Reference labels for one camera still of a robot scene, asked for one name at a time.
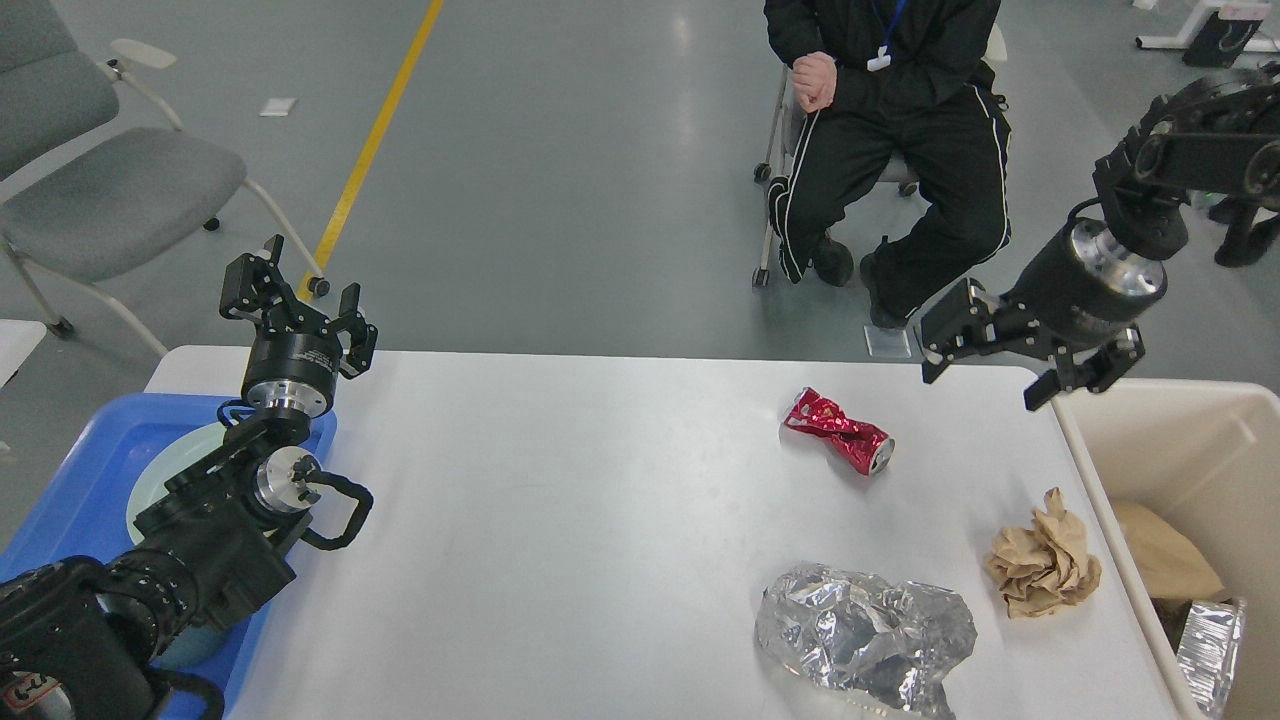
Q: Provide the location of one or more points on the aluminium foil tray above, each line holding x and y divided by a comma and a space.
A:
1209, 645

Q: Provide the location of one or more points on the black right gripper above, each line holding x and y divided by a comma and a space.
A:
1083, 286

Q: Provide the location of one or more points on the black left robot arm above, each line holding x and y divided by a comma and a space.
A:
80, 637

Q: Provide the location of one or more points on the crumpled aluminium foil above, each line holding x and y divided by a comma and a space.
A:
888, 646

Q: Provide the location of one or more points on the beige plastic bin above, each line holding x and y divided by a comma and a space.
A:
1204, 455

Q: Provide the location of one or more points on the teal mug yellow inside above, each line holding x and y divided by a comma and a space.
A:
196, 645

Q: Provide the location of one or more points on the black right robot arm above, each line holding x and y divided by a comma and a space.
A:
1217, 135

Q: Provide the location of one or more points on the clear floor plate left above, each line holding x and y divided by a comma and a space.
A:
887, 343

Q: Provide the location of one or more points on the blue plastic tray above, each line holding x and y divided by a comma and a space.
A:
82, 512

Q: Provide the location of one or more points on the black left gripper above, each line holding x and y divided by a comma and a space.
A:
297, 351

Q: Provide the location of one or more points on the seated person in black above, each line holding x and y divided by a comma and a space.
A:
934, 107

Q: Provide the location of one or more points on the green plate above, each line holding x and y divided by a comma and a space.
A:
180, 454

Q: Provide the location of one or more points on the blue lanyard badge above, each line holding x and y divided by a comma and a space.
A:
888, 23

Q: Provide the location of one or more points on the grey office chair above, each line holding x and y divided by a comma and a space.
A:
120, 204

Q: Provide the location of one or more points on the black box on floor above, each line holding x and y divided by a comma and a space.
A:
1217, 36

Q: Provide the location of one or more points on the crumpled brown paper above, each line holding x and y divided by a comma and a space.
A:
1046, 567

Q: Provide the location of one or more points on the white paper scrap on floor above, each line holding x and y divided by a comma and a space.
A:
278, 107

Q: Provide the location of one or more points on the red snack wrapper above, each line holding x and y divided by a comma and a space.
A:
867, 448

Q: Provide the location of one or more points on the brown paper bag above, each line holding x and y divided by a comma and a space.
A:
1170, 565

